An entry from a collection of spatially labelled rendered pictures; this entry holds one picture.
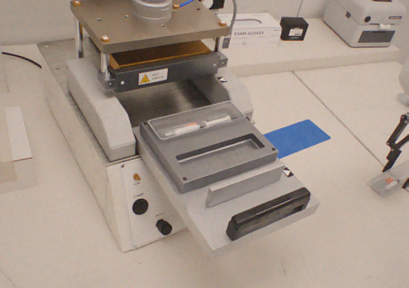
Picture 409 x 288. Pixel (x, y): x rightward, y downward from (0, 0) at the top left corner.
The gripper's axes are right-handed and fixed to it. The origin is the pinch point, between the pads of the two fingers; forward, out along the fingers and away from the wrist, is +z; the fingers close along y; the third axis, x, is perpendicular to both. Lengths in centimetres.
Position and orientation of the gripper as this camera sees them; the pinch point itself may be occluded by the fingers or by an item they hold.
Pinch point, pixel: (400, 170)
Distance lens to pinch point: 118.6
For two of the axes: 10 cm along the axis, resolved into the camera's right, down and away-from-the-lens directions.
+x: 8.1, -2.8, 5.1
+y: 5.7, 6.0, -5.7
